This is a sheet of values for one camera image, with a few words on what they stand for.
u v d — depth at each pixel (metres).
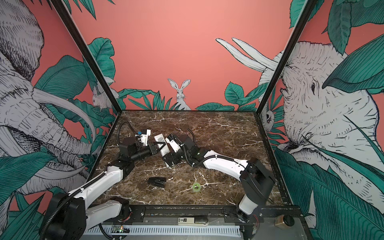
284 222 0.65
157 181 0.84
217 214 0.75
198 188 0.82
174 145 0.71
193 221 0.69
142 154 0.70
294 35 0.78
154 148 0.74
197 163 0.59
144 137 0.75
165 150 0.79
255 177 0.47
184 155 0.61
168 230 0.70
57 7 0.69
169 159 0.71
